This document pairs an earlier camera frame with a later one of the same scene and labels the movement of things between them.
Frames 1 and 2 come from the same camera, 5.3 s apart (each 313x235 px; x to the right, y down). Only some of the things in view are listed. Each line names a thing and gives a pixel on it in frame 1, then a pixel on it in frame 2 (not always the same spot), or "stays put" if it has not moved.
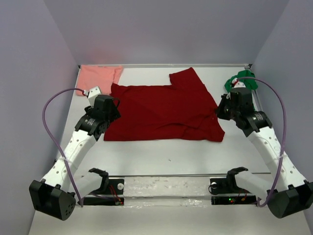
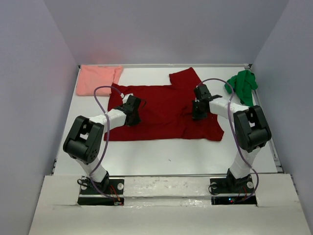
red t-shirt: (185, 110) stays put
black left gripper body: (114, 115) → (136, 120)
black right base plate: (227, 185) stays put
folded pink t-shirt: (91, 76) stays put
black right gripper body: (225, 110) → (196, 112)
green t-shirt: (248, 78) stays put
